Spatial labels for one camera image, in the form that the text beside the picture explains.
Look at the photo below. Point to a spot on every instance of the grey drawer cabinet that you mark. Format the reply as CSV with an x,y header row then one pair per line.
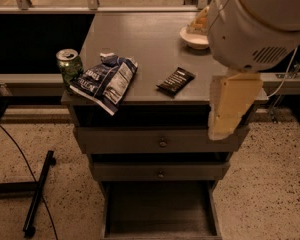
x,y
152,39

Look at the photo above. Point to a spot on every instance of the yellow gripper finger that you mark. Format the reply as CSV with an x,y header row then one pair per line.
x,y
230,98
199,24

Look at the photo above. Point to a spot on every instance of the bottom open grey drawer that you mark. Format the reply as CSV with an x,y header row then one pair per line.
x,y
165,210

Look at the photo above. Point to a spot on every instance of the black metal stand base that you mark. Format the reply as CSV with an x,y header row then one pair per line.
x,y
36,187

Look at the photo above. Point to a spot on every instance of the green soda can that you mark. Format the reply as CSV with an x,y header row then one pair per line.
x,y
70,65

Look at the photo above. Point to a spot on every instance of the middle grey drawer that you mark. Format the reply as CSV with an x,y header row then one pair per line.
x,y
158,171

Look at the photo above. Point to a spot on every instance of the top grey drawer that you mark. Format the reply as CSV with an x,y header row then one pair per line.
x,y
150,140

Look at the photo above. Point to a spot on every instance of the black chocolate bar wrapper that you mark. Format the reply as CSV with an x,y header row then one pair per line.
x,y
176,81

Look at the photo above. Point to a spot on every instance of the blue white chip bag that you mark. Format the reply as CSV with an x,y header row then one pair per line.
x,y
106,83

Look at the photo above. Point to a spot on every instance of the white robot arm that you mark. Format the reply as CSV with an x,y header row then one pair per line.
x,y
246,36

